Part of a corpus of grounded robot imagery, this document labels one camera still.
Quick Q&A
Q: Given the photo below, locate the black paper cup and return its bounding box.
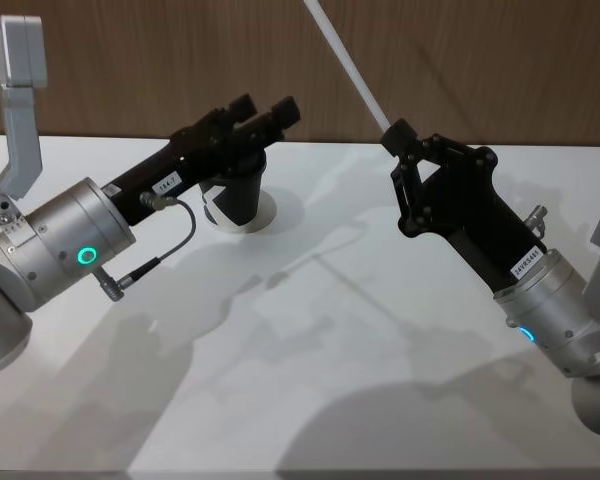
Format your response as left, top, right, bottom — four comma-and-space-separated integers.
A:
199, 149, 269, 234

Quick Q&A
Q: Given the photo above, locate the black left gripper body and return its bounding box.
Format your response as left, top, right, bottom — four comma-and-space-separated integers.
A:
101, 105, 262, 227

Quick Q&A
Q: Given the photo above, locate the long white straw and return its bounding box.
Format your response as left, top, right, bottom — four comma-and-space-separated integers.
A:
302, 0, 396, 134

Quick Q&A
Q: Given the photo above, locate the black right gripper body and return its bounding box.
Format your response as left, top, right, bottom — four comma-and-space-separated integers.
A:
398, 144, 549, 293

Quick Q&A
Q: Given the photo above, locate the thin dark gripper cable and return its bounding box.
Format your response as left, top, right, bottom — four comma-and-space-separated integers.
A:
99, 192, 198, 302

